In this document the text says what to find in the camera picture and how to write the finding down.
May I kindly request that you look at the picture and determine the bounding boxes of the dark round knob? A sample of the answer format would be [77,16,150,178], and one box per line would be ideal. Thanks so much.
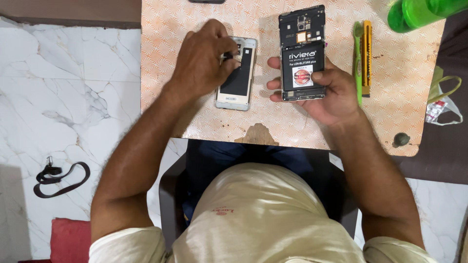
[393,132,411,148]

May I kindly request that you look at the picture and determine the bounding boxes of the red cushion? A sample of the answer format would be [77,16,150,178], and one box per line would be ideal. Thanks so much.
[50,218,92,263]

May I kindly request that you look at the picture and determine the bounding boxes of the person's dark blue trousers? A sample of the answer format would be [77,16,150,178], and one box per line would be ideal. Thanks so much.
[182,141,316,225]

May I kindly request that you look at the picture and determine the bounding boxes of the green plastic bottle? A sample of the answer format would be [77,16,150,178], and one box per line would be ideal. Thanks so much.
[387,0,468,34]

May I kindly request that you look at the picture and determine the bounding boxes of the person's right hand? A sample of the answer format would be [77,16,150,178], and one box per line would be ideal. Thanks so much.
[266,56,363,127]

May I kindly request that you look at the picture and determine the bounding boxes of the person's beige shirt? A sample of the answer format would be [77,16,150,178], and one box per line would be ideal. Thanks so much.
[89,162,439,263]

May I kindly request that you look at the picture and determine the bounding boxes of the yellow utility knife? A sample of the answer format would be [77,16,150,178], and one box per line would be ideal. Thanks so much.
[361,20,373,97]

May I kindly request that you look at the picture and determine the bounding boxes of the person's left hand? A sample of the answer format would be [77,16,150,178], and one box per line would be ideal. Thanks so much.
[171,19,242,102]

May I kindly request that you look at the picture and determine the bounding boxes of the black phone with battery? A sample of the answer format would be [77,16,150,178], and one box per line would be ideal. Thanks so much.
[279,5,327,102]

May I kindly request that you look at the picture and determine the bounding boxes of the clear plastic bag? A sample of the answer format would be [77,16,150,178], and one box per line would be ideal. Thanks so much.
[425,96,464,126]

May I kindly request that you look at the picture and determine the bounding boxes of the black lanyard strap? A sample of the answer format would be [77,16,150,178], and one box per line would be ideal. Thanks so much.
[33,156,91,199]

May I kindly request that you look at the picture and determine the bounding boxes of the green toothbrush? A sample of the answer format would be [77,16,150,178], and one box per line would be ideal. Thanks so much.
[352,21,363,107]

